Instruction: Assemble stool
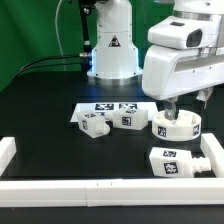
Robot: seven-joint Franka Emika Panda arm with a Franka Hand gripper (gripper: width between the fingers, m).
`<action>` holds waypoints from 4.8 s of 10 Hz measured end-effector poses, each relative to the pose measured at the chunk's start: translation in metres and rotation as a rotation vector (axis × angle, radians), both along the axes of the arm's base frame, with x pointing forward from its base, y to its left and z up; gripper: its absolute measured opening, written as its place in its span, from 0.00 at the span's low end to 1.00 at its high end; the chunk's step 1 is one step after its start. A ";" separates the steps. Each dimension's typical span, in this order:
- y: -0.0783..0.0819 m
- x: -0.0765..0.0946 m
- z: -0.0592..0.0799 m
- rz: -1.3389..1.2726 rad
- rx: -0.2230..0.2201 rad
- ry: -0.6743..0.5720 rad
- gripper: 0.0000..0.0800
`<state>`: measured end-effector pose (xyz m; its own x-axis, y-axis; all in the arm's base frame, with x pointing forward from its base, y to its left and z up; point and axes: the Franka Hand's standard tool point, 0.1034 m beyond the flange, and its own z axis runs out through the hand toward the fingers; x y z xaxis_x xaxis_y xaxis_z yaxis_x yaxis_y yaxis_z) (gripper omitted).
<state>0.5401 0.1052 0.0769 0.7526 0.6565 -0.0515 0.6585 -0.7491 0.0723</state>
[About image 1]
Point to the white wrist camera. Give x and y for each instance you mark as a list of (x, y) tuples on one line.
[(187, 34)]

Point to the white left fence bar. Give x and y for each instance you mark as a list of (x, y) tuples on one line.
[(7, 152)]

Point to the white round stool seat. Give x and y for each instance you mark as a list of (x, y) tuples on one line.
[(186, 127)]

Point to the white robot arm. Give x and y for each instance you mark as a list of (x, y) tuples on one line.
[(115, 58)]

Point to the white fence bar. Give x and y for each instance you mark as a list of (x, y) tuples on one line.
[(215, 152), (7, 152), (112, 192)]

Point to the white right fence bar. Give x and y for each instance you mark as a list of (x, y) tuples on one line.
[(215, 152)]

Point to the white front fence bar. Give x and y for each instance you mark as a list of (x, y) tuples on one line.
[(112, 192)]

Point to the white marker sheet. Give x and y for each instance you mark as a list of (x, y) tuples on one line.
[(102, 107)]

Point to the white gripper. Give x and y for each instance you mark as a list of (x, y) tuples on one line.
[(168, 73)]

